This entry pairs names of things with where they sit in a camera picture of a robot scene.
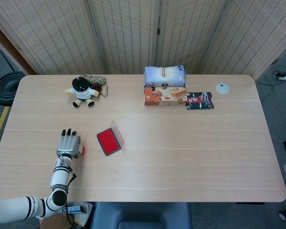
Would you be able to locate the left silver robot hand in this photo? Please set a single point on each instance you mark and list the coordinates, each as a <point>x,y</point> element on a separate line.
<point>68,145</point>

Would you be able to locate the small red stamp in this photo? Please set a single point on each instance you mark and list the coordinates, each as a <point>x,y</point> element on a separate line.
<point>84,149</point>

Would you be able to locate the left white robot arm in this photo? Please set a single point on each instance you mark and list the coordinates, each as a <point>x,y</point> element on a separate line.
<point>58,181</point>

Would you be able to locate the red ink pad clear lid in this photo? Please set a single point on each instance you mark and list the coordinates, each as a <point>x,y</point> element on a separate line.
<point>108,142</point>

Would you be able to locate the black-headed plush doll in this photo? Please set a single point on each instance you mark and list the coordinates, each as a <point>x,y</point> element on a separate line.
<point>82,93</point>

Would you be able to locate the small blue white box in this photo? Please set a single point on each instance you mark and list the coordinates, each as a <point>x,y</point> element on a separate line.
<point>74,210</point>

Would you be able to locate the brown round wooden board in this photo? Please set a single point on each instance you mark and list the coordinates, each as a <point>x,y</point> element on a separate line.
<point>53,224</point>

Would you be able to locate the black ribbed round stool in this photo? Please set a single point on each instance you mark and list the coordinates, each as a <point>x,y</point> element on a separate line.
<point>6,88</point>

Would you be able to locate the dark blue chair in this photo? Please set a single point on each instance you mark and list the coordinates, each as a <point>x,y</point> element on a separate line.
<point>140,214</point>

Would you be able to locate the orange biscuit box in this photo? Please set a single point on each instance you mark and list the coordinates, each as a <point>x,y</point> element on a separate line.
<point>164,96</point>

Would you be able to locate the dark red snack packet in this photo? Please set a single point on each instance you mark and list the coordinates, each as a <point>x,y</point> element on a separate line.
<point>200,101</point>

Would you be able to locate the pale blue snack bag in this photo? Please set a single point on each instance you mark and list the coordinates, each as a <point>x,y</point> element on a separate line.
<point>165,75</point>

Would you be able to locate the bamboo folding screen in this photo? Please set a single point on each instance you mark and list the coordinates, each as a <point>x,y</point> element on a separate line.
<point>124,35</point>

